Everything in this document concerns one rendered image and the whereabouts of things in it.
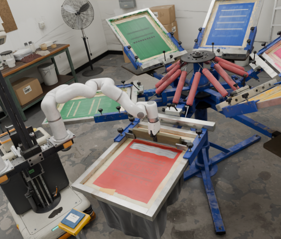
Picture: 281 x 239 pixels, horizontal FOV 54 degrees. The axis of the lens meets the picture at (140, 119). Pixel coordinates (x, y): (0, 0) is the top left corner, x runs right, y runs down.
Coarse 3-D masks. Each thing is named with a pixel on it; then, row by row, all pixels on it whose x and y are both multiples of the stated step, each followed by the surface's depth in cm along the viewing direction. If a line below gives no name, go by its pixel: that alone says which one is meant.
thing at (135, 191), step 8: (168, 160) 183; (168, 168) 176; (160, 176) 171; (128, 184) 169; (136, 184) 168; (152, 184) 166; (120, 192) 165; (128, 192) 164; (136, 192) 163; (144, 192) 162; (152, 192) 161; (136, 200) 157; (144, 200) 157
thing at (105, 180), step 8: (152, 144) 200; (128, 152) 197; (136, 152) 195; (144, 152) 194; (120, 160) 190; (112, 168) 184; (104, 176) 179; (112, 176) 178; (96, 184) 174; (104, 184) 172; (112, 184) 171; (120, 184) 170
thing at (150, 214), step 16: (144, 128) 220; (160, 128) 211; (176, 128) 207; (112, 144) 202; (96, 160) 189; (80, 176) 177; (176, 176) 164; (80, 192) 170; (96, 192) 163; (160, 192) 155; (128, 208) 150; (144, 208) 147; (160, 208) 150
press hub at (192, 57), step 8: (184, 56) 244; (192, 56) 241; (200, 56) 236; (208, 56) 235; (200, 72) 243; (192, 80) 249; (200, 80) 245; (208, 80) 253; (200, 88) 246; (200, 96) 240; (208, 96) 239; (200, 104) 248; (208, 104) 246; (200, 112) 263; (208, 144) 286; (200, 152) 289; (208, 152) 294; (200, 160) 295; (208, 160) 298; (200, 168) 296; (216, 168) 302; (200, 176) 296
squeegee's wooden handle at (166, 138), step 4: (136, 128) 203; (136, 132) 202; (140, 132) 200; (144, 132) 198; (148, 132) 196; (136, 136) 204; (140, 136) 202; (144, 136) 200; (148, 136) 198; (156, 136) 193; (160, 136) 191; (164, 136) 189; (168, 136) 188; (172, 136) 187; (176, 136) 186; (160, 140) 193; (164, 140) 191; (168, 140) 189; (172, 140) 187; (176, 140) 186; (180, 140) 186; (172, 144) 189
